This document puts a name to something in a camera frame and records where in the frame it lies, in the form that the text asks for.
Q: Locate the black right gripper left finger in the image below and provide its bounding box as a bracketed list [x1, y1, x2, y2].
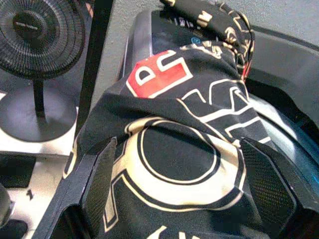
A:
[32, 136, 118, 239]

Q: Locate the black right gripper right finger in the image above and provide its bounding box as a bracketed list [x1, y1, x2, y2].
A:
[239, 138, 319, 239]

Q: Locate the black red cream patterned garment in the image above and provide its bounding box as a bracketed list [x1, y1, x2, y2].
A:
[62, 0, 275, 239]

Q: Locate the black vertical pole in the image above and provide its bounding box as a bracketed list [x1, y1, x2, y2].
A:
[74, 0, 114, 136]

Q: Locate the black standing fan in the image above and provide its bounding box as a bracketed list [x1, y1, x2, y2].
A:
[0, 0, 87, 144]

